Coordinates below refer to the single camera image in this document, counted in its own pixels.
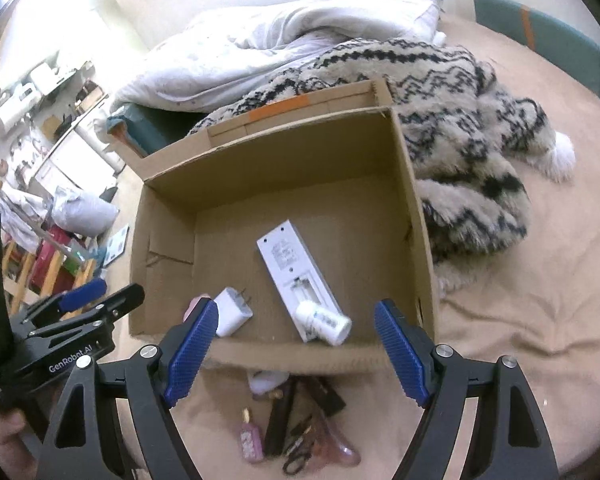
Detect person left hand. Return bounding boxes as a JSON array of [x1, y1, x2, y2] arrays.
[[0, 408, 38, 480]]

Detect wooden chair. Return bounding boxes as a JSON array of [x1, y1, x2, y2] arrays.
[[1, 230, 96, 316]]

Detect white floor scale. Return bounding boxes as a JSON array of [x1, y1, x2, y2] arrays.
[[102, 224, 130, 266]]

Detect grey plastic bag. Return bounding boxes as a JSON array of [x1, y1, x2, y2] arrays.
[[50, 186, 119, 237]]

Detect beige bed cover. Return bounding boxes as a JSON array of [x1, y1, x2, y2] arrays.
[[108, 15, 600, 479]]

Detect pink translucent hair clip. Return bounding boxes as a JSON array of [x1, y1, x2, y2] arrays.
[[306, 411, 362, 471]]

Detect black rectangular stick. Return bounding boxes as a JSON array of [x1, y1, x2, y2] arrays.
[[263, 376, 298, 457]]

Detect teal sofa armrest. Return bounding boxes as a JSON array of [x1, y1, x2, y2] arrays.
[[106, 103, 206, 156]]

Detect white remote control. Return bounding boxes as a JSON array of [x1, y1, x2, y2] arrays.
[[257, 220, 347, 342]]

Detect black flat case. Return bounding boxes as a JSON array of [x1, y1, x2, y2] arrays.
[[301, 376, 347, 417]]

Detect black scissors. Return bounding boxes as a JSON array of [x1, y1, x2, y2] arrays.
[[283, 415, 313, 477]]

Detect small white pill bottle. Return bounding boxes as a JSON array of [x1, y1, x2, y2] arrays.
[[294, 300, 352, 347]]

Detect brown cardboard box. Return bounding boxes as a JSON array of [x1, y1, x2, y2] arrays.
[[114, 79, 439, 375]]

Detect patterned knit blanket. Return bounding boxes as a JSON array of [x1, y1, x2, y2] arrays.
[[192, 38, 576, 292]]

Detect white duvet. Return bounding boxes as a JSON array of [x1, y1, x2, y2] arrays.
[[114, 0, 445, 113]]

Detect teal cushion orange stripe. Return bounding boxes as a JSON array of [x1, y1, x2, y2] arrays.
[[474, 0, 600, 98]]

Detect white wall charger plug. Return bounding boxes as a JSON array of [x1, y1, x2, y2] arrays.
[[213, 287, 253, 338]]

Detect pink keychain bottle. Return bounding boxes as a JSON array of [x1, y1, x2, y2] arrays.
[[239, 408, 264, 464]]

